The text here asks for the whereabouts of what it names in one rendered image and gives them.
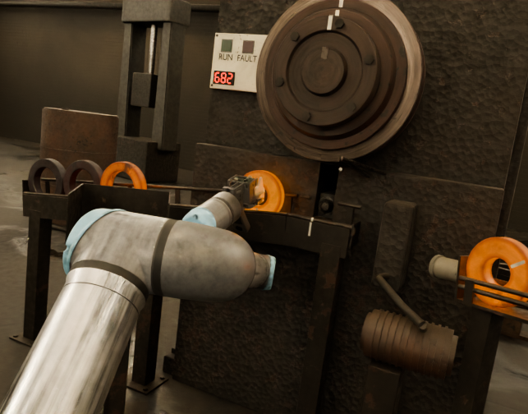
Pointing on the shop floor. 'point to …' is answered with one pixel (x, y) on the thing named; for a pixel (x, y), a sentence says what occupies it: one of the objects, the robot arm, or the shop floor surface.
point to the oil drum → (76, 141)
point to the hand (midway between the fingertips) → (260, 189)
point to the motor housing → (401, 356)
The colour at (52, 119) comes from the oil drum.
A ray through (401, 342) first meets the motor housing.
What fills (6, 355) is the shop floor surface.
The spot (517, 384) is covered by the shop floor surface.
